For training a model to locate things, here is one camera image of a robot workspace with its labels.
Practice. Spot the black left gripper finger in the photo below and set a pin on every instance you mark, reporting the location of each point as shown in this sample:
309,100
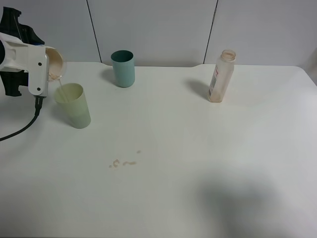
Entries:
10,25
12,80

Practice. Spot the blue sleeved clear cup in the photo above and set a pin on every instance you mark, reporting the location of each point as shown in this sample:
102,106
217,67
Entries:
57,64

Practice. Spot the clear plastic drink bottle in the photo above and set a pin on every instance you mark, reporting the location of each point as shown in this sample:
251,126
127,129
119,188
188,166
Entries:
222,74

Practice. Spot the pale yellow plastic cup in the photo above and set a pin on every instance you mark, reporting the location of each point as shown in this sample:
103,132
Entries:
72,100

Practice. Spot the teal plastic cup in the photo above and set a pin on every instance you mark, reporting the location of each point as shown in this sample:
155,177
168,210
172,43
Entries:
123,68

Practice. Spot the brown spill stain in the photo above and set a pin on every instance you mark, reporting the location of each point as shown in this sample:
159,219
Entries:
116,159

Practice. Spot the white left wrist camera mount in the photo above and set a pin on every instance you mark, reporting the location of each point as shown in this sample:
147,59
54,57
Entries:
16,56

